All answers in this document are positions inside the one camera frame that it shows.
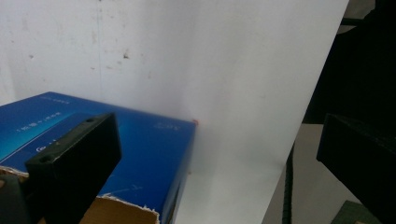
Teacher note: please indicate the dark bulky object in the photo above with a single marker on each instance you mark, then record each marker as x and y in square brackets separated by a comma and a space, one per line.
[358, 77]

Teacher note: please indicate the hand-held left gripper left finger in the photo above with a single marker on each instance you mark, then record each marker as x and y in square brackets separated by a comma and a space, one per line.
[71, 174]

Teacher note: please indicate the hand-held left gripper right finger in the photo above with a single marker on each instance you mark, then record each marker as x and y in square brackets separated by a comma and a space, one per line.
[364, 168]

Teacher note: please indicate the blue cardboard box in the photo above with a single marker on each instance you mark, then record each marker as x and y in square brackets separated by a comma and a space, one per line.
[149, 149]

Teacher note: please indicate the green object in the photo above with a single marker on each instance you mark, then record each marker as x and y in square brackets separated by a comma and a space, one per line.
[355, 214]

